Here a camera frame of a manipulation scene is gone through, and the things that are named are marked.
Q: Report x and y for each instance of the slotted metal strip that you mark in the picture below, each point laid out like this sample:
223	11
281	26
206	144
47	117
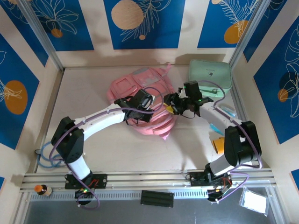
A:
116	194

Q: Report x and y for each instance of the small cyan plastic item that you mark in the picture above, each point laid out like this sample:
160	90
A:
216	129

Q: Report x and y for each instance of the clear bag with white card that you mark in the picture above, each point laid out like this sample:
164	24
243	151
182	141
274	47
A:
254	201

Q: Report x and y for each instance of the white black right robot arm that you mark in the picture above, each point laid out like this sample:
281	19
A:
243	144

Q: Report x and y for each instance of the blue floral wall poster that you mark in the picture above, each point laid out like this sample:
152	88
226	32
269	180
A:
21	32
210	23
268	105
163	35
261	35
77	28
9	70

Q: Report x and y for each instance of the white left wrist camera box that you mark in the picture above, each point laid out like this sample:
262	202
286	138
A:
152	100

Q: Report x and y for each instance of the brown bottle with orange cap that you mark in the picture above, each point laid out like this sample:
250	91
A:
43	190

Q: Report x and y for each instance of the light blue tissue packet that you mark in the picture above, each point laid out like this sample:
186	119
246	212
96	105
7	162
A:
229	110

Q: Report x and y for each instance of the orange tape roll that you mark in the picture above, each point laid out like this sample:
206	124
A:
218	145

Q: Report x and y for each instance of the aluminium mounting rail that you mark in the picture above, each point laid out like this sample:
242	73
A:
144	178

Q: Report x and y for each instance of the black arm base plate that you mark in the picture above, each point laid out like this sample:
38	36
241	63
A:
100	180
196	179

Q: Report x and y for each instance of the black ribbed block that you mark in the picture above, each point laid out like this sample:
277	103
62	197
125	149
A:
157	198

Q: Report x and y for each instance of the pink student backpack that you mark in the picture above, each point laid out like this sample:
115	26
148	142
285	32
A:
154	130

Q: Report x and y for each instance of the aluminium frame post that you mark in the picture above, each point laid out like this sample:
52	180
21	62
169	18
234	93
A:
44	37
245	32

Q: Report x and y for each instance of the aluminium side rail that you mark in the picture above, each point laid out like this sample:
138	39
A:
240	109

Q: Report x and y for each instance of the mint green zip case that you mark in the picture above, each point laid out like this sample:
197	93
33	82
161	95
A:
210	70

